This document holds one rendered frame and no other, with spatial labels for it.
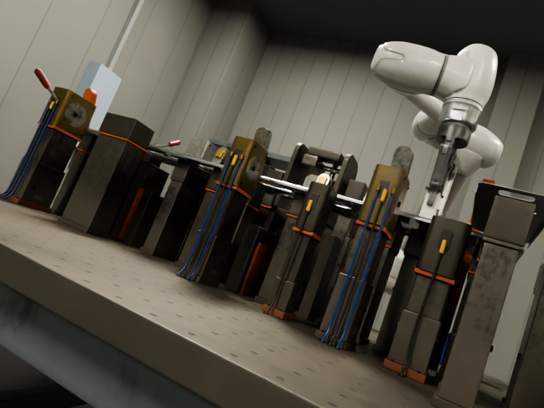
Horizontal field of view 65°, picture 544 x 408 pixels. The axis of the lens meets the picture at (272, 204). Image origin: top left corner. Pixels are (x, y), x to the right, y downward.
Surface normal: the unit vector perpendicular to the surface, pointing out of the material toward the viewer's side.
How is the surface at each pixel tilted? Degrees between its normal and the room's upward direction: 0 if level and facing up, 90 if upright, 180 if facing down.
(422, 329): 90
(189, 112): 90
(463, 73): 92
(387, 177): 90
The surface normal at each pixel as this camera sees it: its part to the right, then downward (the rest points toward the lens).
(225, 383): -0.34, -0.26
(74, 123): 0.85, 0.26
